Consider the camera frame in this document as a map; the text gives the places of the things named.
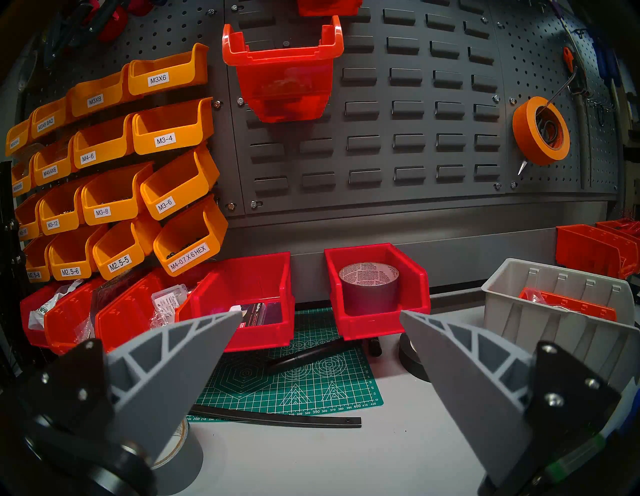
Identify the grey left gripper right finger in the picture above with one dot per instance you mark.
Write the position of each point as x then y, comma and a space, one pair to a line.
475, 385

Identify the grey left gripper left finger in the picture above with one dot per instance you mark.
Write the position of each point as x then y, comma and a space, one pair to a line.
165, 380

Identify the red bin holding tape roll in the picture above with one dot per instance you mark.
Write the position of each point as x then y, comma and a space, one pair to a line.
380, 325

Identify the grey duct tape roll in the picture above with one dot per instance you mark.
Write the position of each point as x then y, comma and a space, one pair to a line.
370, 295
187, 460

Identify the black tape roll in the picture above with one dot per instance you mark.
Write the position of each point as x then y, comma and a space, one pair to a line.
412, 365

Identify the red bin with screw bag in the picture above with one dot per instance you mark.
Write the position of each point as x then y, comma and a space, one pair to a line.
125, 315

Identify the clear bag of screws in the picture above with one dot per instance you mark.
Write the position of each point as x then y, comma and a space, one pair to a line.
170, 302

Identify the red bin with card pack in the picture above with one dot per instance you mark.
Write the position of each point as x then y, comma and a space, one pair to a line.
260, 337

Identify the black marker pen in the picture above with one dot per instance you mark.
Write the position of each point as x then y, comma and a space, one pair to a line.
375, 347

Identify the sandpaper card pack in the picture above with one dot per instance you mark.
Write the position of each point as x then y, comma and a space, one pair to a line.
260, 315

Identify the red bin with clear bag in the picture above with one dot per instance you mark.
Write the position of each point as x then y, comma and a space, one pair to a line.
65, 320

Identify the long black plastic strip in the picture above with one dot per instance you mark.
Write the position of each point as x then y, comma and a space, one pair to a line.
280, 419

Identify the large grey storage bin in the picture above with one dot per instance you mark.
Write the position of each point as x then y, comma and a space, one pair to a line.
550, 280

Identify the white plastic bag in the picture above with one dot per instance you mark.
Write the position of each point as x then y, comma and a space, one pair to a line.
45, 310

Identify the red bin with white bag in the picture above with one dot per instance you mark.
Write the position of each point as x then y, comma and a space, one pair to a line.
31, 336

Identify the yellow bin labelled M2.5-5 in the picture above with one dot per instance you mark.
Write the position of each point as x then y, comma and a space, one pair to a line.
120, 245

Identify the green cutting mat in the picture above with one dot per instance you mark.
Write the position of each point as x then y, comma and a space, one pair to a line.
310, 385

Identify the yellow bin labelled M4-0.7 HEX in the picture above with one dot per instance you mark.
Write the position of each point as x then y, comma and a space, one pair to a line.
200, 230

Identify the yellow bin labelled M2.5-6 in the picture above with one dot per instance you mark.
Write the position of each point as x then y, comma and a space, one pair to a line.
70, 255

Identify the orange bin with glue bottles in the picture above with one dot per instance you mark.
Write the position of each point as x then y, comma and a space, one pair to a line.
585, 250

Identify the yellow bin labelled M2.5-8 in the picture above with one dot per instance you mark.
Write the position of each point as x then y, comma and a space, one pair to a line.
35, 260

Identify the yellow bin labelled M3-12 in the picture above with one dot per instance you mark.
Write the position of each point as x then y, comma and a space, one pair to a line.
60, 210

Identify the yellow bin labelled M3-6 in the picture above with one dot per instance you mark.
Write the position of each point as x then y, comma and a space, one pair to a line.
185, 175

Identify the orange bin with red pliers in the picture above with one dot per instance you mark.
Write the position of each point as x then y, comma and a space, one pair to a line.
631, 250

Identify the small yellow parts bin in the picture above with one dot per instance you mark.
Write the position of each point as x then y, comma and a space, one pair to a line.
22, 177
27, 217

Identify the yellow bin labelled M4X4X6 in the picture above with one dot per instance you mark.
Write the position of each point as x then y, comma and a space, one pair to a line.
52, 162

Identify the yellow bin labelled M4-6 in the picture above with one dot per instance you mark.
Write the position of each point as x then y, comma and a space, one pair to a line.
102, 142

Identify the orange masking tape roll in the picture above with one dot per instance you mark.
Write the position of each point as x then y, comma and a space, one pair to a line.
525, 135

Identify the yellow bin labelled M3-4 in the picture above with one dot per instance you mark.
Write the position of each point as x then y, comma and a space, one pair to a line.
170, 125

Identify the yellow bin labelled M3X8 BAD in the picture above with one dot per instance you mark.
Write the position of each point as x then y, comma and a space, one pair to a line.
50, 117

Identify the yellow bin labelled M3X6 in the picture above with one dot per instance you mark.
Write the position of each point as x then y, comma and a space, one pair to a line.
175, 70

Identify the grey pegboard with hand tools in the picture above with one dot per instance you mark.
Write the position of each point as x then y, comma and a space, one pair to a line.
530, 50

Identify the blue spring clamps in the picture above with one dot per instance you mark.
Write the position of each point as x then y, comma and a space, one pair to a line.
605, 55

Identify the grey pegboard with yellow bins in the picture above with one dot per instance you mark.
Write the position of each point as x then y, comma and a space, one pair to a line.
175, 25

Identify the grey louvered wall panel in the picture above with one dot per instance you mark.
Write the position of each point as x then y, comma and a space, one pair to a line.
425, 125

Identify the orange wall bin with contents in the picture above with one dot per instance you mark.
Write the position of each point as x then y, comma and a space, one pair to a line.
285, 85

